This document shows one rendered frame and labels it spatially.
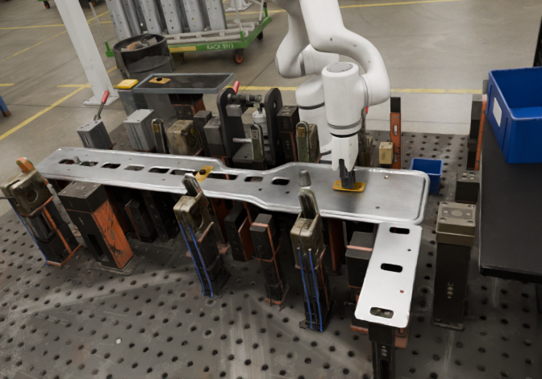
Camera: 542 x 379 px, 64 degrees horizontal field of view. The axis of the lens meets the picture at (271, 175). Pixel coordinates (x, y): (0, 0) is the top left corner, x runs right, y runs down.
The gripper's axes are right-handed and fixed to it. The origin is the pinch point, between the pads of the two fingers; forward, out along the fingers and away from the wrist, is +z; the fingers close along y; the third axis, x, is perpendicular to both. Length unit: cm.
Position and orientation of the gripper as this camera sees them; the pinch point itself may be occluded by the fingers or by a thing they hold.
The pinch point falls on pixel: (348, 178)
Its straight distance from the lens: 119.7
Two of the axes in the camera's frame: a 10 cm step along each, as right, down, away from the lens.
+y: -3.6, 5.8, -7.3
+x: 9.2, 0.8, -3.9
